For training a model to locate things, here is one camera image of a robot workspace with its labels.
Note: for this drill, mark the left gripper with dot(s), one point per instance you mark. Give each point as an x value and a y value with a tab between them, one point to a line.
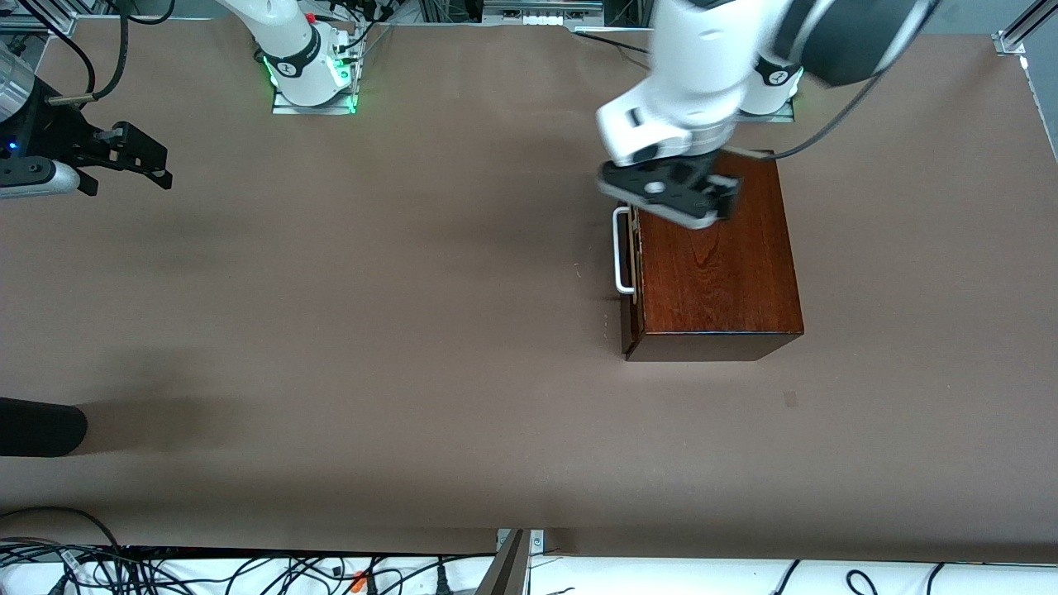
712	183

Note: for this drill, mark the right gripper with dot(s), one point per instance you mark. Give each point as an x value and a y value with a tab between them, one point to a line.
51	135

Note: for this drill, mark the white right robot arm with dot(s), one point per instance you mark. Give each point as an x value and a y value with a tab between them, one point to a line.
289	49

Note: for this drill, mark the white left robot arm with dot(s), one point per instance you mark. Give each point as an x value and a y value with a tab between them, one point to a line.
719	49

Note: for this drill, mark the dark wooden cabinet box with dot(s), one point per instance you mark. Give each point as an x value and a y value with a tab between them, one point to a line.
719	281

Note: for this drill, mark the white power strip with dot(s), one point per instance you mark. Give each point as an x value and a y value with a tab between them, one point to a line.
541	18

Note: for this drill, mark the black padded cylinder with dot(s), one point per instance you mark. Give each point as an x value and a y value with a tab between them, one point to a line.
41	426

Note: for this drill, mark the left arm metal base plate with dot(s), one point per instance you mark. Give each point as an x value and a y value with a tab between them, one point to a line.
785	117

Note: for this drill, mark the aluminium frame rail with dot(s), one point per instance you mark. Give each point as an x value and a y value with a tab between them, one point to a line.
62	16

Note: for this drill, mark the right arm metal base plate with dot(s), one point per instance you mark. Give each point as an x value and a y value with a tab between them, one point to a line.
331	107

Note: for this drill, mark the aluminium frame corner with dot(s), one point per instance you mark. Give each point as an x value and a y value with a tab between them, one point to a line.
1010	41

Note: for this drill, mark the aluminium profile bracket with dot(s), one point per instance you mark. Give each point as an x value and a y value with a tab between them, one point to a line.
508	570

